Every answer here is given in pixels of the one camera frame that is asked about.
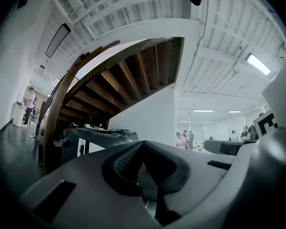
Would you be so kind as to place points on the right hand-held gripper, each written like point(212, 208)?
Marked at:
point(271, 156)

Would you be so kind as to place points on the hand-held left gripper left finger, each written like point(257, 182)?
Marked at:
point(85, 187)

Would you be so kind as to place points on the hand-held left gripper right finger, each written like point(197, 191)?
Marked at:
point(200, 173)

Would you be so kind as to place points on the white and black appliance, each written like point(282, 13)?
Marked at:
point(97, 137)

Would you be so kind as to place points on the long ceiling light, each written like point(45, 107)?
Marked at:
point(203, 110)
point(258, 63)
point(235, 111)

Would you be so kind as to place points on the white bin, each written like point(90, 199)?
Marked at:
point(19, 116)

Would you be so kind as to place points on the wooden staircase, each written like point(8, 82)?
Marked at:
point(105, 85)

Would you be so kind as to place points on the small black oblong lamp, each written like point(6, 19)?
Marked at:
point(41, 70)

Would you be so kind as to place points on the large black oblong lamp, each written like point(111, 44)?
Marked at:
point(58, 39)

